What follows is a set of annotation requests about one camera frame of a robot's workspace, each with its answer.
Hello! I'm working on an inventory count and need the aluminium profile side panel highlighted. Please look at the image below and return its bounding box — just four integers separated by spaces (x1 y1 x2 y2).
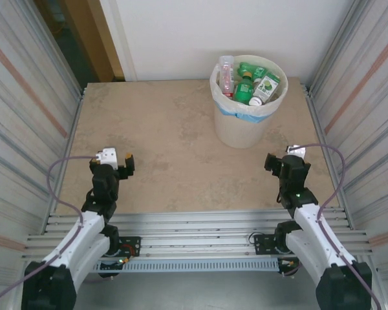
305 0 388 310
0 0 85 310

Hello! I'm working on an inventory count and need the aluminium rail frame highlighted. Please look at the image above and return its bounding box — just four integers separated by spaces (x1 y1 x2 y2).
21 208 374 259

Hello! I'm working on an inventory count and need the translucent bin liner bag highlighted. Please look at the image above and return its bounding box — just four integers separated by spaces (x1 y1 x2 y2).
210 54 289 125

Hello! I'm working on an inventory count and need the square bottle green white label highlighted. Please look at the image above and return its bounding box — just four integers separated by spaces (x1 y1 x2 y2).
248 72 281 107

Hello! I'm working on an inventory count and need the cream plastic waste bin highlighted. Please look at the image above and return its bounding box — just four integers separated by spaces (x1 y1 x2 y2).
210 54 289 149

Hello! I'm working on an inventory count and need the green bottle yellow cap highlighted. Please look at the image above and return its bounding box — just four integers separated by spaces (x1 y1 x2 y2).
232 72 256 106
237 61 268 80

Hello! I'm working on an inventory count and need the wooden door frame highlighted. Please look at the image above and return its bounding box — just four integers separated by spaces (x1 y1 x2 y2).
63 0 127 82

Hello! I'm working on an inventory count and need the grey slotted cable duct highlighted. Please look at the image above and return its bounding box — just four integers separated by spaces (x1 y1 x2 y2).
83 258 281 274

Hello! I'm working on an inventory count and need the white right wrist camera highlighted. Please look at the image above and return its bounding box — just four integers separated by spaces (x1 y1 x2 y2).
285 145 307 160

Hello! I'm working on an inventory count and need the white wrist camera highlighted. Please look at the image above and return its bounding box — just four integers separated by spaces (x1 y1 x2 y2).
94 147 120 169
285 145 307 160

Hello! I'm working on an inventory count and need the tall clear bottle red label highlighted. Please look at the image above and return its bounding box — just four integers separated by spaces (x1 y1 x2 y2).
218 55 235 98

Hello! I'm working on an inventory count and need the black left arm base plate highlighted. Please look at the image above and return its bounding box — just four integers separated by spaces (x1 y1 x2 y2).
114 236 142 258

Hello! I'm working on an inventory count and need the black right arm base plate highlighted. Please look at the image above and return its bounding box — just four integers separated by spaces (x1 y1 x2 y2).
253 232 312 256

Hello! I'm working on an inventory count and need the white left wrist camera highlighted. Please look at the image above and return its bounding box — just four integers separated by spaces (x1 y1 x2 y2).
94 147 120 169

